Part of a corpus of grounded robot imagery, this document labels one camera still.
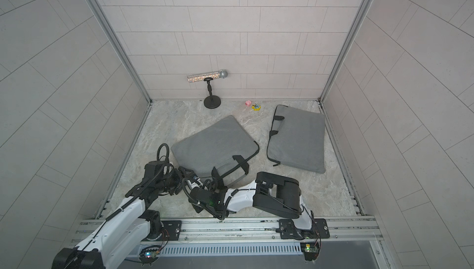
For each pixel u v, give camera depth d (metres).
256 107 1.12
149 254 0.64
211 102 1.15
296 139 0.94
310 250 0.68
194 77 0.99
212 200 0.63
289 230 0.71
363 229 0.73
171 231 0.70
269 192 0.50
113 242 0.45
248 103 1.13
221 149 0.91
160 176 0.63
